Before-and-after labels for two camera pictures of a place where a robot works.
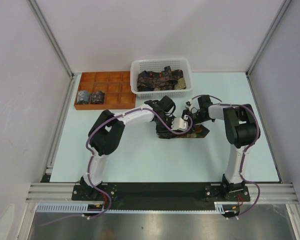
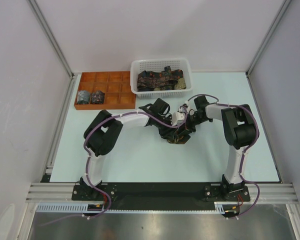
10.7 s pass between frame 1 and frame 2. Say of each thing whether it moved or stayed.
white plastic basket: stayed
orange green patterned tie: moved
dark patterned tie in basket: stayed
